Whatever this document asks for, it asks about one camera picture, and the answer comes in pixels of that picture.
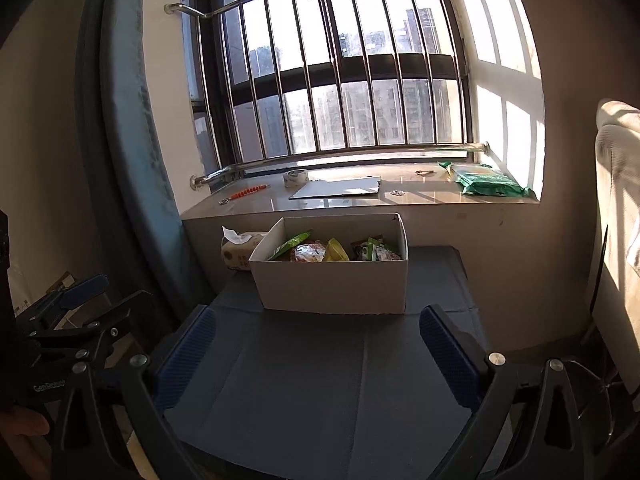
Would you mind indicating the person's left hand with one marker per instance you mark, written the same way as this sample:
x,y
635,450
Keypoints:
x,y
20,435

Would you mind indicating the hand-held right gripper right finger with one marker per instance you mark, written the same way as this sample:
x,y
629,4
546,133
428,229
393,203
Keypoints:
x,y
450,360

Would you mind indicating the white cloth covered chair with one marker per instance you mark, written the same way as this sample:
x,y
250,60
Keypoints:
x,y
620,210

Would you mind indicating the green flat packet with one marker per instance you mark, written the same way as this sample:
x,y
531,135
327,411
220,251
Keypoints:
x,y
485,180

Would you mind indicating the blue curtain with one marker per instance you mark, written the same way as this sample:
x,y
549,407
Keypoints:
x,y
125,135

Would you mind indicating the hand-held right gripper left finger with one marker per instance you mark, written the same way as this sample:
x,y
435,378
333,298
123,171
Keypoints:
x,y
185,360

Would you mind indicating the clear tape roll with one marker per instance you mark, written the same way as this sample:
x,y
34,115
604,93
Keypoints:
x,y
295,179

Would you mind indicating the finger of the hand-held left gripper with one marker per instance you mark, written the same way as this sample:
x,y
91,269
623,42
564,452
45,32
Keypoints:
x,y
82,290
120,315

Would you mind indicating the white cardboard box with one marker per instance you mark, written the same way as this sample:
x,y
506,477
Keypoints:
x,y
325,285

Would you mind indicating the green and white snack packet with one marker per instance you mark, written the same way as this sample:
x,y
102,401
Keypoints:
x,y
382,252

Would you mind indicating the red and white snack packet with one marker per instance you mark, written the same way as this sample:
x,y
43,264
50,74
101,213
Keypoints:
x,y
307,254

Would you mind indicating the steel window guard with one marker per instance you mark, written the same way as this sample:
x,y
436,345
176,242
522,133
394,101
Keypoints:
x,y
330,85

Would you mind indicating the brown cardboard carton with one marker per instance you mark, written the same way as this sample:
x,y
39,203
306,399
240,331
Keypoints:
x,y
57,282

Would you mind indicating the yellow snack packet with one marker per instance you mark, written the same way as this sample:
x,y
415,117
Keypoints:
x,y
335,251

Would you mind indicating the tissue pack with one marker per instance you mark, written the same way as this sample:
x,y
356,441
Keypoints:
x,y
240,252

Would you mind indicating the dark brown snack packet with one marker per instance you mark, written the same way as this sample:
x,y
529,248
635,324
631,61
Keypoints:
x,y
358,250

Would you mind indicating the flat cardboard sheet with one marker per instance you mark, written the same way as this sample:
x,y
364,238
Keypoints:
x,y
335,187

